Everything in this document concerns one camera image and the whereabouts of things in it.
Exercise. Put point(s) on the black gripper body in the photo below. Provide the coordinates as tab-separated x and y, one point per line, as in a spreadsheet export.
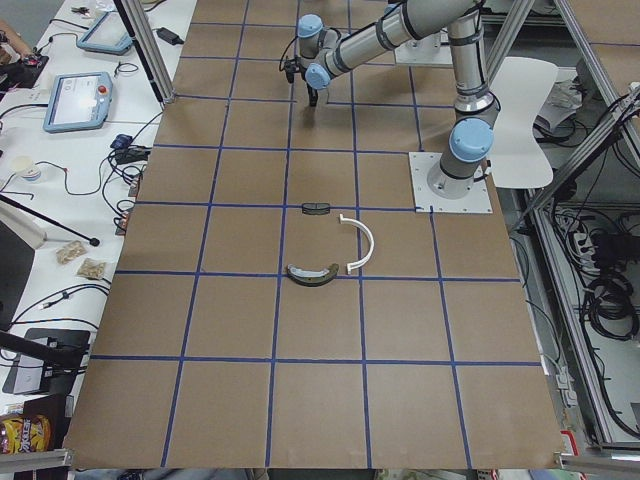
312	91

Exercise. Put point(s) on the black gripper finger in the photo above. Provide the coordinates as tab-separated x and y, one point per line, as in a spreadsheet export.
313	97

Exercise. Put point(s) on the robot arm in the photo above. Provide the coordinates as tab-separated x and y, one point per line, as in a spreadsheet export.
414	31

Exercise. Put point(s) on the small black brake pad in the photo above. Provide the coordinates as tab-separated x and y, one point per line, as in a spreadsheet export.
315	208

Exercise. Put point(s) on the black power adapter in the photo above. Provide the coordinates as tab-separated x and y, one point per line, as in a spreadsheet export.
169	36

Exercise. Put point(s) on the green curved brake shoe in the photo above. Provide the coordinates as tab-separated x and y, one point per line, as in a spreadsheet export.
312	278

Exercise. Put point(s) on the white plastic chair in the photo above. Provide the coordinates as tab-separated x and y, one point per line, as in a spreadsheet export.
522	86

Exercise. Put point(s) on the blue teach pendant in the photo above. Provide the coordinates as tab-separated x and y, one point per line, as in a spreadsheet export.
78	102
106	35

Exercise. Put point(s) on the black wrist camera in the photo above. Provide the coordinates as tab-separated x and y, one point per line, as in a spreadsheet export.
290	67

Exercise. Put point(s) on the white curved plastic bracket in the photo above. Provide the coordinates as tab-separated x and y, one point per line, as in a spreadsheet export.
365	235

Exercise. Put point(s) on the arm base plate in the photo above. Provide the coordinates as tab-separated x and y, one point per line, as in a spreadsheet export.
435	192

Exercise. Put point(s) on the aluminium frame post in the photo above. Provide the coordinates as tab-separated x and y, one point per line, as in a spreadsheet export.
138	28

